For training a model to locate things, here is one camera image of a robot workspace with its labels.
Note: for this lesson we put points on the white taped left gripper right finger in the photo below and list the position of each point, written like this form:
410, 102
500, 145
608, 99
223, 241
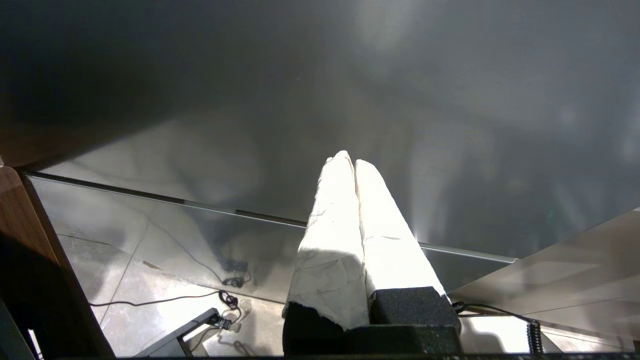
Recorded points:
390, 240

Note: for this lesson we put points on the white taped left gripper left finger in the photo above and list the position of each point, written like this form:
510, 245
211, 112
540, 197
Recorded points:
330, 240

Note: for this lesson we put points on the grey glossy appliance door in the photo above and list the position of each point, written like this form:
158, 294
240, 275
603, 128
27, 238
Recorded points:
300, 75

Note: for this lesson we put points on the black metal stand leg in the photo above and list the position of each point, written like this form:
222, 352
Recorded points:
185, 330

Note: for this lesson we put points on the brown wooden panel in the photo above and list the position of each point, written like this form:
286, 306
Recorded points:
30, 250

